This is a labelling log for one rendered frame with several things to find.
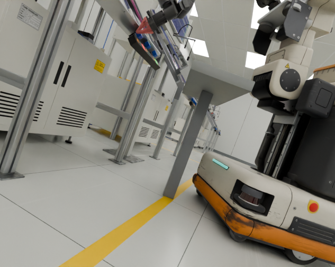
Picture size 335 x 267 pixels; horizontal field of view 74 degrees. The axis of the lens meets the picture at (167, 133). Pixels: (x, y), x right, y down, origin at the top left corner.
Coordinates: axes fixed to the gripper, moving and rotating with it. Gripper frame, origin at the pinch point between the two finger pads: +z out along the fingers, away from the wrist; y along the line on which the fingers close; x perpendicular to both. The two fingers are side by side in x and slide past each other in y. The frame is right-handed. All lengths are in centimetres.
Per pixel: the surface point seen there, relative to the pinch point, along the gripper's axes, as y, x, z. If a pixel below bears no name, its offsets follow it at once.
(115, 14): 14.4, -1.5, 3.6
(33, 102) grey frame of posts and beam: 36, 30, 35
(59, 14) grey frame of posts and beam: 39.4, 10.4, 14.2
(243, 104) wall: -768, -85, -142
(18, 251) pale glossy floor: 56, 71, 30
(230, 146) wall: -773, 42, -35
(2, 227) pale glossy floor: 54, 65, 36
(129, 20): 7.1, -1.7, 0.2
